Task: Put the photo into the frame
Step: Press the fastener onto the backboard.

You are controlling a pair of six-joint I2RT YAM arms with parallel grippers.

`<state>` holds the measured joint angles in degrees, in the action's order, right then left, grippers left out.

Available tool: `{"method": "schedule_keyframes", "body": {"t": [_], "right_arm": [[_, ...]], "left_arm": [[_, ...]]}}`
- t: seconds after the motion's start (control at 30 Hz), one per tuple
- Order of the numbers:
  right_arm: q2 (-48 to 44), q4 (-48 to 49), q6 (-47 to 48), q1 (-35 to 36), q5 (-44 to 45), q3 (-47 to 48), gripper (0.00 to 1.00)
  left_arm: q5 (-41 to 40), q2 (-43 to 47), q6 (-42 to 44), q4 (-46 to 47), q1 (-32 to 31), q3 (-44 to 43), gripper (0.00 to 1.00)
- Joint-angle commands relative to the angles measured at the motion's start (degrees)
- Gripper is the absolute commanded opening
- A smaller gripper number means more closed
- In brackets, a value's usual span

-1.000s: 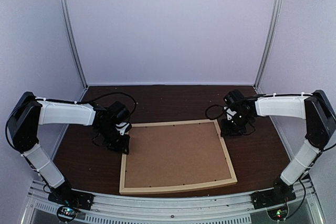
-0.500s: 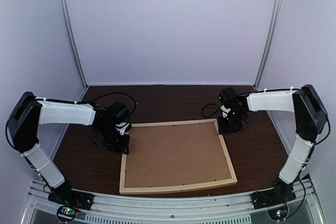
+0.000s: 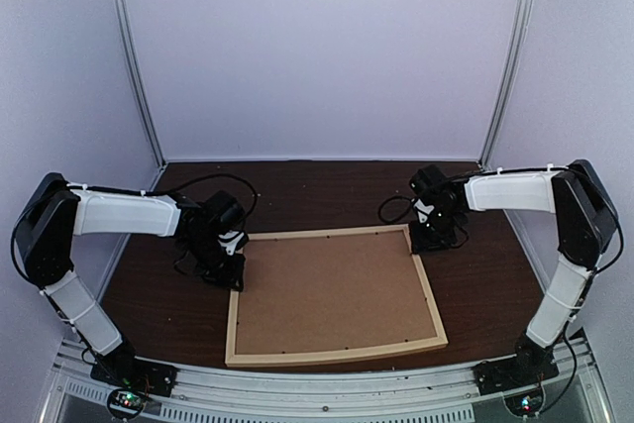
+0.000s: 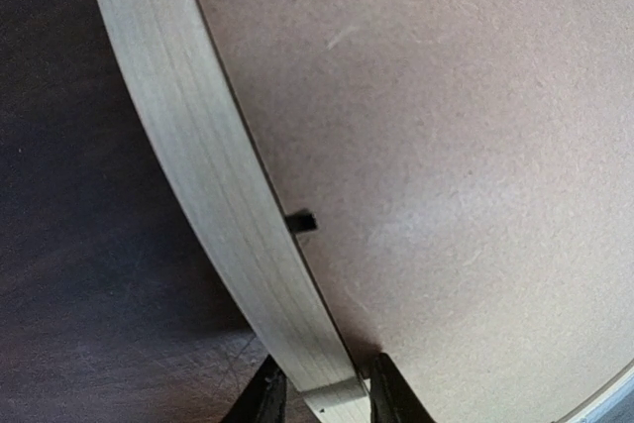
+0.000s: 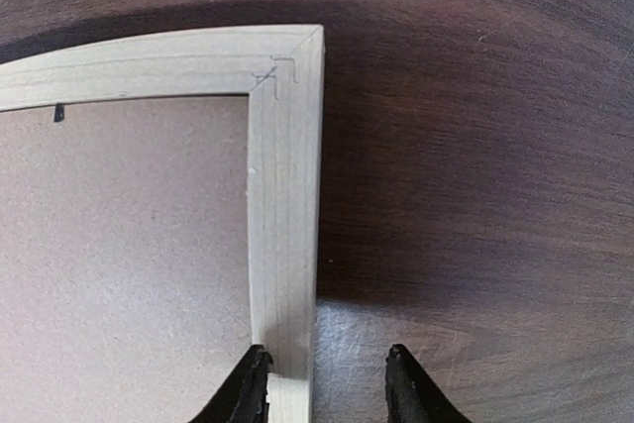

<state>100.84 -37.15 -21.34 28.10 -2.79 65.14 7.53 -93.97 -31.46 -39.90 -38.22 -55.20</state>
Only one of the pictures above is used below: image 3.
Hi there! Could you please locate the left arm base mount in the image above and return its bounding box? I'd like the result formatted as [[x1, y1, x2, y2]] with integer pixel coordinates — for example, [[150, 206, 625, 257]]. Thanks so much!
[[90, 360, 177, 397]]

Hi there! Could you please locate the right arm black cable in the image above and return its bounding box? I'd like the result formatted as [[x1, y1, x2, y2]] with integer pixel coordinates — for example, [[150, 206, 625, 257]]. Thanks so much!
[[378, 194, 470, 251]]

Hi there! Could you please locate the left aluminium corner post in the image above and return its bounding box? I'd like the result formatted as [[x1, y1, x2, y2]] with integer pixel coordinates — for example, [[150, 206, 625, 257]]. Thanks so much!
[[113, 0, 166, 167]]

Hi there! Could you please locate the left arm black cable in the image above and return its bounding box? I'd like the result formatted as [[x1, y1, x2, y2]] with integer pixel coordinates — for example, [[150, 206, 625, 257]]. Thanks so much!
[[153, 173, 262, 221]]

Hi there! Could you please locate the brown backing board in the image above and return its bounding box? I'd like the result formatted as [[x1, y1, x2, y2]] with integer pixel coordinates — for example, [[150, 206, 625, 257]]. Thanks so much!
[[233, 231, 440, 356]]

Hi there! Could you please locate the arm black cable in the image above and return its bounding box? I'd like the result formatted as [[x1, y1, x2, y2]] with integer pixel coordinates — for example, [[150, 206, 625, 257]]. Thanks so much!
[[378, 194, 470, 251], [153, 173, 262, 221]]

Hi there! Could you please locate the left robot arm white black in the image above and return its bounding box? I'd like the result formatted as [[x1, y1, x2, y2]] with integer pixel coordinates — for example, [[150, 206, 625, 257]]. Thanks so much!
[[10, 172, 250, 387]]

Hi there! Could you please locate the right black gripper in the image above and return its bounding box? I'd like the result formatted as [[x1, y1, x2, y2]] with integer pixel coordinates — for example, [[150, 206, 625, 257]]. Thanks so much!
[[408, 207, 463, 255]]

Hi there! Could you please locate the right aluminium corner post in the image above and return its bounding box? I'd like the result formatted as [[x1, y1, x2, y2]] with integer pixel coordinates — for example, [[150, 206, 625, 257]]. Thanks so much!
[[478, 0, 534, 169]]

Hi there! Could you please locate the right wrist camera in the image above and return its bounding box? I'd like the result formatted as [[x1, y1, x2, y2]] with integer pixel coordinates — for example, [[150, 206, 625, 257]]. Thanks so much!
[[412, 198, 434, 224]]

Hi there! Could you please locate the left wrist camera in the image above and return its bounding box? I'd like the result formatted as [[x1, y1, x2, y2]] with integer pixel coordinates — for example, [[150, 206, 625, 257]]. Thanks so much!
[[218, 230, 249, 256]]

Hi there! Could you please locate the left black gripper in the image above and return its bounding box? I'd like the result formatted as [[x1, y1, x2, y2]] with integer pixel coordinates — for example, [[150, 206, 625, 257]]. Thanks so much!
[[184, 233, 247, 292]]

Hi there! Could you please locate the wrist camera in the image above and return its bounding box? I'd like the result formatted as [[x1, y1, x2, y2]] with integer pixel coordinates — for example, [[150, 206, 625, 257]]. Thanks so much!
[[218, 230, 249, 256], [412, 198, 434, 224]]

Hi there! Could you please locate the aluminium front rail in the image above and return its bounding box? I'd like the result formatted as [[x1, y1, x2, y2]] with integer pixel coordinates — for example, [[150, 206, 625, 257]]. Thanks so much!
[[42, 336, 603, 423]]

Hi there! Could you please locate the aluminium corner post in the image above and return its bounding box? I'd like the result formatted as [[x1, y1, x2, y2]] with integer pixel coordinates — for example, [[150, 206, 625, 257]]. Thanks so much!
[[113, 0, 166, 167], [478, 0, 534, 169]]

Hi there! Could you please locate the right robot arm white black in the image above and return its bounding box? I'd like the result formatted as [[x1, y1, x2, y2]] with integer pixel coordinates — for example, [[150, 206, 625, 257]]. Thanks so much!
[[409, 159, 623, 385]]

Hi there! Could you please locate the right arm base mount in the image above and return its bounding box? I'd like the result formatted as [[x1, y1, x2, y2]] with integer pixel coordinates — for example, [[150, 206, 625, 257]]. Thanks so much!
[[473, 357, 560, 395]]

